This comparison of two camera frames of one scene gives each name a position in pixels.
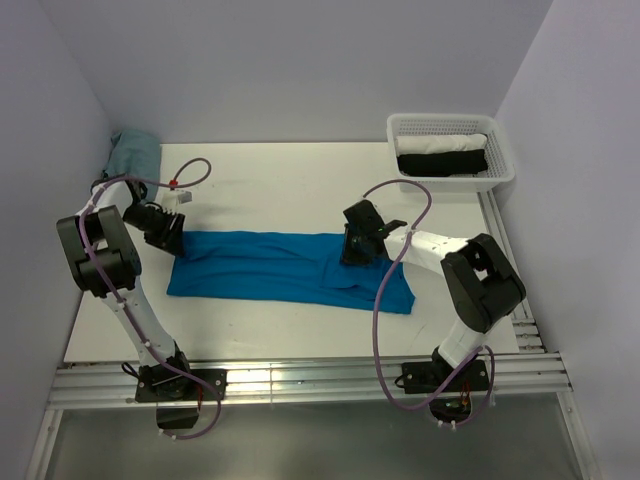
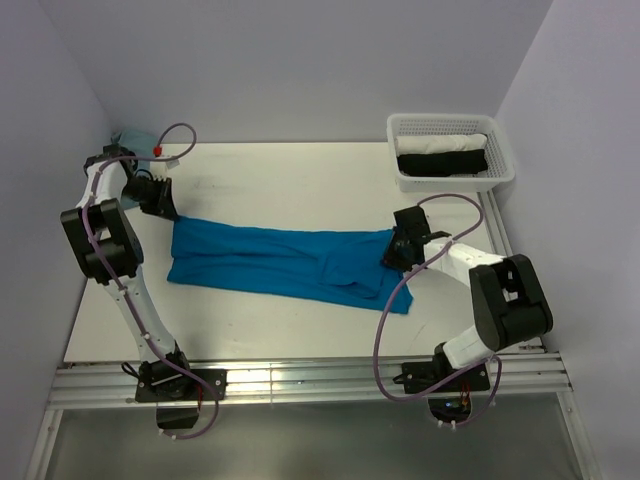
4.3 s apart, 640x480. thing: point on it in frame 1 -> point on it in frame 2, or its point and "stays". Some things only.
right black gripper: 348,254 -> 390,257
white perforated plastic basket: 499,157 stays
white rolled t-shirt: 427,144 stays
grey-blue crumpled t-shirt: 136,153 stays
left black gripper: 171,240 -> 164,202
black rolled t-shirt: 443,163 stays
